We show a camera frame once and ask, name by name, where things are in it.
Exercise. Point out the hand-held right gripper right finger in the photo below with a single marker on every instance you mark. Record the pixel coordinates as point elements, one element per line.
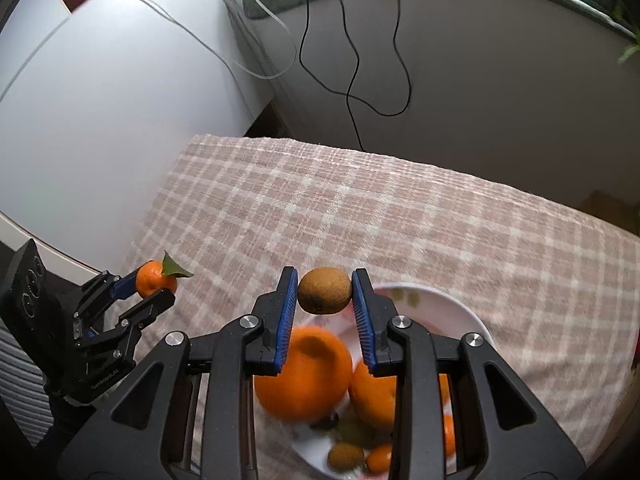
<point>362,320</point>

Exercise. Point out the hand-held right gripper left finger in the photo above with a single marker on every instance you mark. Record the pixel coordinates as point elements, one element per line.
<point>285,320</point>

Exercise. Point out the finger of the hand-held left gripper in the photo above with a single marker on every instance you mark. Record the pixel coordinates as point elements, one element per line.
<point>124,287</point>
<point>152,307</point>

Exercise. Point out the small tangerine with leaf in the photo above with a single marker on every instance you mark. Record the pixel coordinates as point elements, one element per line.
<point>155,280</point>

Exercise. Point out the brown kiwi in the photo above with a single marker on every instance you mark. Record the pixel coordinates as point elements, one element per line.
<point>345,456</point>
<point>325,291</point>

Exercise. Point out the large smooth orange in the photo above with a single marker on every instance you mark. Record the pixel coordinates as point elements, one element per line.
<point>310,375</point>

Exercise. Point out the large dimpled orange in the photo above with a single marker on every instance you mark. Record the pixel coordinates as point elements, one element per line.
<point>372,395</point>

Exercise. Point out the white floral plate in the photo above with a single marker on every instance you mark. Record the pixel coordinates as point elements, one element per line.
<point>440,315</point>

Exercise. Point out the small dark fruit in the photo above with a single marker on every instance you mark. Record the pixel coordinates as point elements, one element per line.
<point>326,421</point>

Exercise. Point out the small green fruit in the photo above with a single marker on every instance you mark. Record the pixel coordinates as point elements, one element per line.
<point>355,432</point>

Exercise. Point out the white radiator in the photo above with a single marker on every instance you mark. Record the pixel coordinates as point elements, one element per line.
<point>20,395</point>

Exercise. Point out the checked beige tablecloth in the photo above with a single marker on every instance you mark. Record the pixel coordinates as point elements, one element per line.
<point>400,220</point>

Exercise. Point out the white refrigerator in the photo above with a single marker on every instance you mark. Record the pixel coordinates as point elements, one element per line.
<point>125,110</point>

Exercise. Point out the green houseplant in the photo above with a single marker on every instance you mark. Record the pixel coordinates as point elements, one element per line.
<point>631,35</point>

